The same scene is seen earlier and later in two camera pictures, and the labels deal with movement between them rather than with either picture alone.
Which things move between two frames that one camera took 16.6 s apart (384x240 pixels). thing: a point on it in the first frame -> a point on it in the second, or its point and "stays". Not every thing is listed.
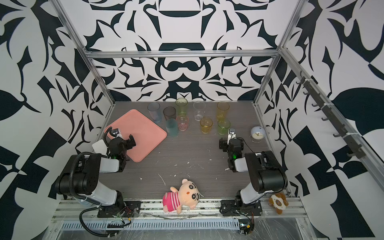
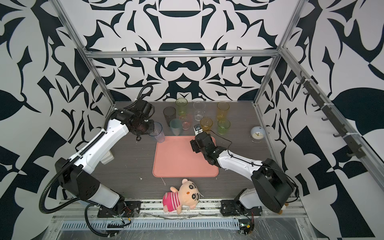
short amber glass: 206,123 stays
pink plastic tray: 146,134 -> 174,158
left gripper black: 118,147 -> 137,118
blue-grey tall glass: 154,110 -> 158,132
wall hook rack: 331,115 stays
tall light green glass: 181,106 stays
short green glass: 223,125 stays
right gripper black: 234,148 -> 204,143
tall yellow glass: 222,107 stays
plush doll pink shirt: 188,195 stays
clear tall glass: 198,106 stays
